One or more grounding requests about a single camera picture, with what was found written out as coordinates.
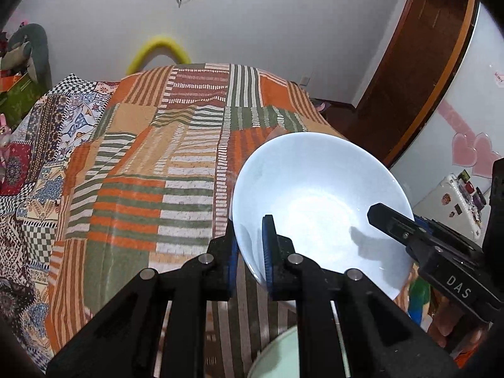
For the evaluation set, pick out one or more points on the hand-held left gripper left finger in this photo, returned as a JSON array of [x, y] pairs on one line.
[[232, 271]]

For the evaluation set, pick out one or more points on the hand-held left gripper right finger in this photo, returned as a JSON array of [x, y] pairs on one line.
[[268, 252]]

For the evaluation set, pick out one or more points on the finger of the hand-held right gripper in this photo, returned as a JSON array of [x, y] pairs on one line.
[[456, 283], [453, 240]]

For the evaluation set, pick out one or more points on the white bowl with dark spots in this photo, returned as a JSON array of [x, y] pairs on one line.
[[315, 189]]

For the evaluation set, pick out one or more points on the green plate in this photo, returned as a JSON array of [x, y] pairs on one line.
[[275, 358]]

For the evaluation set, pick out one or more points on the white box with stickers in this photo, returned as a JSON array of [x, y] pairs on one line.
[[445, 191]]

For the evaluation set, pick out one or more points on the striped patchwork tablecloth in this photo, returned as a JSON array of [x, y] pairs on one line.
[[138, 204]]

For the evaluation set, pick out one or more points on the white cabinet with pink stickers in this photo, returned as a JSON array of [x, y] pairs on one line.
[[472, 86]]

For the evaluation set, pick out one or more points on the brown wooden door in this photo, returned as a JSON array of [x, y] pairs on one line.
[[413, 67]]

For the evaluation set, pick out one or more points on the patterned patchwork blanket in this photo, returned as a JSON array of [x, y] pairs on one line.
[[35, 189]]

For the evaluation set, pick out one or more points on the yellow foam tube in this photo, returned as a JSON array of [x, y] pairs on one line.
[[157, 41]]

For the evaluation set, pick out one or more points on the grey plush toy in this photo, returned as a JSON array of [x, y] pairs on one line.
[[29, 47]]

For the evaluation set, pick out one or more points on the wall socket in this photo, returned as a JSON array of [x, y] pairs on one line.
[[305, 80]]

